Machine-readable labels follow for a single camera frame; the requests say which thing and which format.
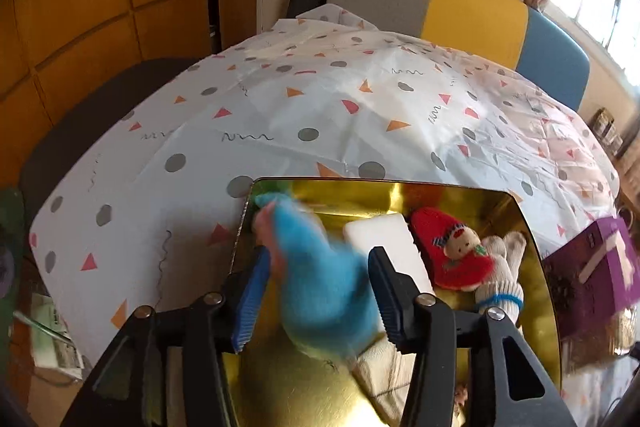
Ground white foam block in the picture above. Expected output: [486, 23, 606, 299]
[344, 213, 436, 298]

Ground purple gift box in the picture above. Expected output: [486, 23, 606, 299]
[542, 216, 640, 343]

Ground beige cloth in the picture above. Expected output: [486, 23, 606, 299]
[352, 332, 426, 427]

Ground red snowman plush stocking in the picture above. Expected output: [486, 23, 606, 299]
[410, 206, 493, 292]

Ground green soft item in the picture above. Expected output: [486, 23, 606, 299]
[250, 179, 296, 208]

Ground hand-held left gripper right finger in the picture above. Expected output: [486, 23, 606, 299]
[368, 246, 578, 427]

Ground white patterned tablecloth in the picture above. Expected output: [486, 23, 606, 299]
[30, 4, 640, 427]

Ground stack of printed boxes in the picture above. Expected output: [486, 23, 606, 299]
[590, 108, 626, 160]

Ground green white booklet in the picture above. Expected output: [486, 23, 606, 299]
[30, 292, 86, 370]

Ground white glove with blue band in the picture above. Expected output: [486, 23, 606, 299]
[474, 231, 528, 323]

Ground grey yellow blue sofa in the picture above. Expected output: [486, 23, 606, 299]
[327, 0, 591, 112]

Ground blue plush toy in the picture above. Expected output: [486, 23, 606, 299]
[251, 194, 386, 365]

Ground gold metal tray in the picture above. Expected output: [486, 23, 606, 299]
[220, 177, 563, 427]

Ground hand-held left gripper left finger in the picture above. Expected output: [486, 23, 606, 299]
[60, 246, 273, 427]

